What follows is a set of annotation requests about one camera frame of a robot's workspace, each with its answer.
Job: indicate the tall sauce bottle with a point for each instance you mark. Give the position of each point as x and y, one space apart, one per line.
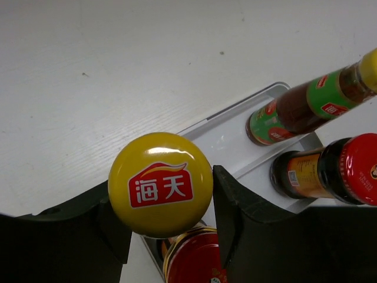
160 185
306 107

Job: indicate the white divided organizer tray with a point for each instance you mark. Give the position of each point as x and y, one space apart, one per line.
223 139

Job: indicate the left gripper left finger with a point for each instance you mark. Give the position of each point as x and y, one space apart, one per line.
80 240

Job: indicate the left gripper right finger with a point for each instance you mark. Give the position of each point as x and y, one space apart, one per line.
261 242

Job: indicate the red-lid sauce jar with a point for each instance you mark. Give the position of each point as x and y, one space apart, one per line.
344 170
193 256

